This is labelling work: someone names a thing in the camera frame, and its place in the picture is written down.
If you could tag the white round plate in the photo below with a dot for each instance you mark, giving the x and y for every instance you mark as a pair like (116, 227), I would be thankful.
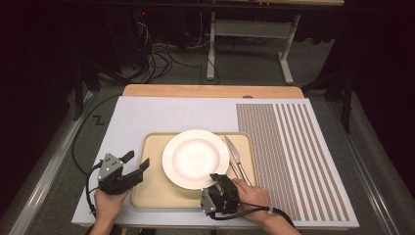
(195, 160)

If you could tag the white table cover board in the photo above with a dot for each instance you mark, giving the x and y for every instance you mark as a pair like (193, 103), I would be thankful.
(163, 114)

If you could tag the aluminium floor rail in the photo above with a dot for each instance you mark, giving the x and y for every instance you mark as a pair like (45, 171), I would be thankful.
(49, 173)
(362, 163)

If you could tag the silver table knife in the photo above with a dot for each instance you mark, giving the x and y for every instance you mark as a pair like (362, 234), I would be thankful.
(234, 150)

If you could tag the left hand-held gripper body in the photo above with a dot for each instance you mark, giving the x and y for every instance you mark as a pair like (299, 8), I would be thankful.
(115, 181)

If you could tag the black metal stand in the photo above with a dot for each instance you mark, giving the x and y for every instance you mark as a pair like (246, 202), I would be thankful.
(78, 91)
(347, 101)

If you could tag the person's left hand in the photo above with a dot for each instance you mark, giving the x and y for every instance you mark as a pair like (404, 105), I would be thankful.
(109, 205)

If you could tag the brown striped woven placemat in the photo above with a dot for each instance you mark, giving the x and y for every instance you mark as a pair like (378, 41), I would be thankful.
(293, 156)

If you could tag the silver fork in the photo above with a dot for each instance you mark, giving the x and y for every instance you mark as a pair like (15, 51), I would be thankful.
(235, 169)

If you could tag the beige plastic tray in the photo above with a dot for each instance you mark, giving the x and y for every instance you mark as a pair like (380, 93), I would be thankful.
(153, 196)

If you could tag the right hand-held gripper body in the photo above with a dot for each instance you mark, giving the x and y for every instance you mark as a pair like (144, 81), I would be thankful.
(221, 197)

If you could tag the white metal desk frame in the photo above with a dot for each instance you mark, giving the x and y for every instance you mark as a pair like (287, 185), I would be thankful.
(251, 28)

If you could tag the light wooden table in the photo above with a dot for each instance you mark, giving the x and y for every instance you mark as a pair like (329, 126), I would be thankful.
(212, 90)

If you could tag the person's right hand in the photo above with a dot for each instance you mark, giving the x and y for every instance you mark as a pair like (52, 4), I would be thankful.
(254, 200)

